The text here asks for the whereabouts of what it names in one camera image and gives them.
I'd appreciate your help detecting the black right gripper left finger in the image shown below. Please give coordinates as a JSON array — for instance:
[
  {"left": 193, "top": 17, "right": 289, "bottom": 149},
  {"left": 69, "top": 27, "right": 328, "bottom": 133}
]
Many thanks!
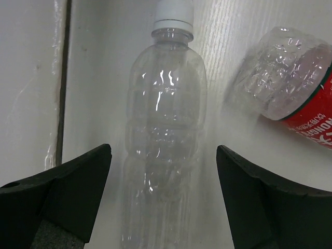
[{"left": 1, "top": 144, "right": 112, "bottom": 248}]

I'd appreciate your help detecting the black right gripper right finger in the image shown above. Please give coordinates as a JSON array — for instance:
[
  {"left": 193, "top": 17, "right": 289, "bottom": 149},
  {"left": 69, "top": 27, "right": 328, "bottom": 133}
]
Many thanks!
[{"left": 216, "top": 145, "right": 331, "bottom": 248}]

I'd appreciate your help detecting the red label red cap bottle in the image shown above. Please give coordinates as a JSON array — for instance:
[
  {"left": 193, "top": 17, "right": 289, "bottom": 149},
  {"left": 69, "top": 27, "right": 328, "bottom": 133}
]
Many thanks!
[{"left": 234, "top": 27, "right": 331, "bottom": 148}]

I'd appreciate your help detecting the clear unlabelled plastic bottle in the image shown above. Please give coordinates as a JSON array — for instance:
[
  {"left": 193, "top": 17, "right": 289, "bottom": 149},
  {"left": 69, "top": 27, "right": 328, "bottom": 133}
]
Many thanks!
[{"left": 120, "top": 1, "right": 207, "bottom": 248}]

